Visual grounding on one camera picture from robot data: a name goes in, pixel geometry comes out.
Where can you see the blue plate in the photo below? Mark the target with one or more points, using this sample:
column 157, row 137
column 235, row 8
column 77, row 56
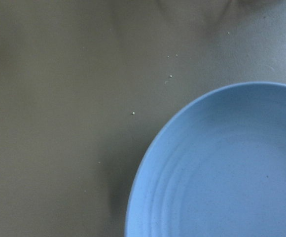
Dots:
column 216, row 169

